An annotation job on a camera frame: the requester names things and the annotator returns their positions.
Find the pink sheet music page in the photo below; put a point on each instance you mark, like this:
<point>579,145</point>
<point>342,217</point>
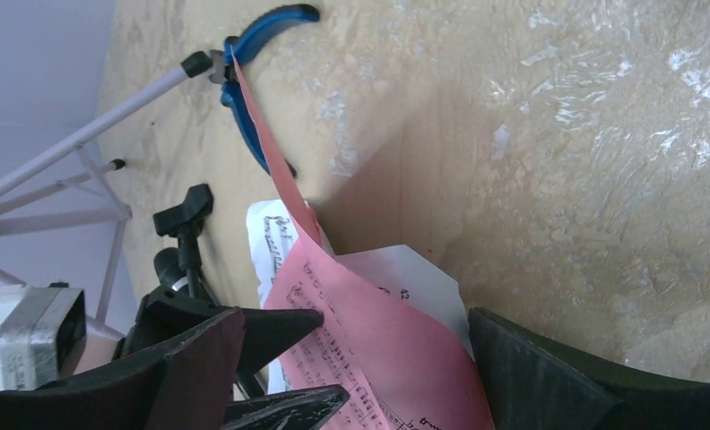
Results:
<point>401,367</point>

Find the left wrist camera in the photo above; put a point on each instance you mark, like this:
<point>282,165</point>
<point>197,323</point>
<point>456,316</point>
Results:
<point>38,330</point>

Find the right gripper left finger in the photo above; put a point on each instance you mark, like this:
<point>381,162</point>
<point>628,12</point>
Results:
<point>185,382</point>

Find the white sheet music page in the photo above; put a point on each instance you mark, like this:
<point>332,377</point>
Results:
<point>397,269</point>

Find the black desktop microphone stand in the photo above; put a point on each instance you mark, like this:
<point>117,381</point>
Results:
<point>185,222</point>

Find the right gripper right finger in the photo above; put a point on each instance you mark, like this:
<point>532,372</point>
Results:
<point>533,382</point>

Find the black handheld microphone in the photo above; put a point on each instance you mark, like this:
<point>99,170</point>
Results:
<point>168,271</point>

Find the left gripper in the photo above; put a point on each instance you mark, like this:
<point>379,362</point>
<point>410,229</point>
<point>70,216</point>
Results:
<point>165,314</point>

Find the lilac folding music stand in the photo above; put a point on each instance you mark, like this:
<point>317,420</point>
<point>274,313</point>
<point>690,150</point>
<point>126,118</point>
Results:
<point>92,181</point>

